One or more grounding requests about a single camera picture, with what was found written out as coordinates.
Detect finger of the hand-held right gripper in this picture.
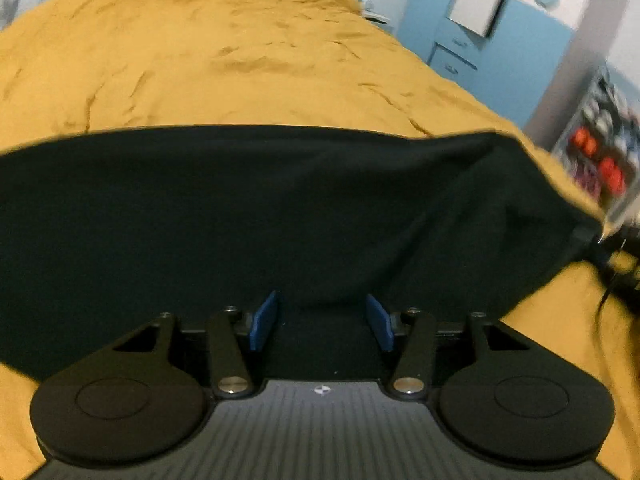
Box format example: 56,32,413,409
572,225,603,263

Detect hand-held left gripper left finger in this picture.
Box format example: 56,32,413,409
112,289,281,400

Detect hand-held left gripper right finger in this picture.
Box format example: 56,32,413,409
366,293,531,401

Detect black pants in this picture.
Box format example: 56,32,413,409
0,125,603,382

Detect shelf of colourful toys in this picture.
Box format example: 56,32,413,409
551,66,640,213

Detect blue cabinet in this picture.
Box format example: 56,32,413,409
392,0,591,128

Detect mustard yellow bedspread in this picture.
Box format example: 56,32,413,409
0,0,640,480

